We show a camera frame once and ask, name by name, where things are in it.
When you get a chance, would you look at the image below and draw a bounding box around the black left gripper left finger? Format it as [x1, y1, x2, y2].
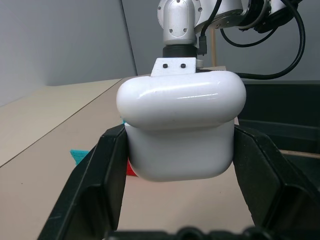
[37, 124, 130, 240]

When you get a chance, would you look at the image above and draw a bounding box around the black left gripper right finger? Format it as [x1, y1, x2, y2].
[233, 124, 320, 240]

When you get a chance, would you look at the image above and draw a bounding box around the white earbud charging case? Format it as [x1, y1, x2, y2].
[115, 70, 248, 183]

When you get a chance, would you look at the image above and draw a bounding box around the black plastic bin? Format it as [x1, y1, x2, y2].
[234, 79, 320, 193]

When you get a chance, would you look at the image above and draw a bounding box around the teal ribbed block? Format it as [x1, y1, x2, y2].
[69, 148, 92, 166]

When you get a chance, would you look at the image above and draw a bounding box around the red block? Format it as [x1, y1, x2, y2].
[126, 159, 140, 178]

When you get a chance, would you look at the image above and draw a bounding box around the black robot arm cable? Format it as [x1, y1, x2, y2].
[198, 0, 307, 81]

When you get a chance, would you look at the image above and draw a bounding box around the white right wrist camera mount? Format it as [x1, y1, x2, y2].
[150, 57, 204, 77]

